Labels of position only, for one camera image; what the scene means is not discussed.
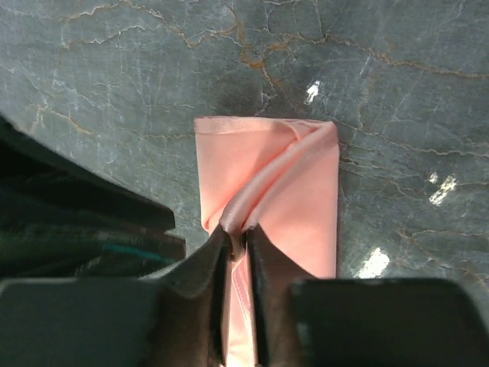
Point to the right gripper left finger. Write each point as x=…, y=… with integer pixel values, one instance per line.
x=191, y=307

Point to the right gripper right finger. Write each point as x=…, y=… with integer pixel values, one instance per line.
x=272, y=274

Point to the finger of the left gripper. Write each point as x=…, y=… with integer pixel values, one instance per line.
x=40, y=185
x=31, y=250

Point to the light pink satin napkin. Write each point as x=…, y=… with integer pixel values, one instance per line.
x=278, y=175

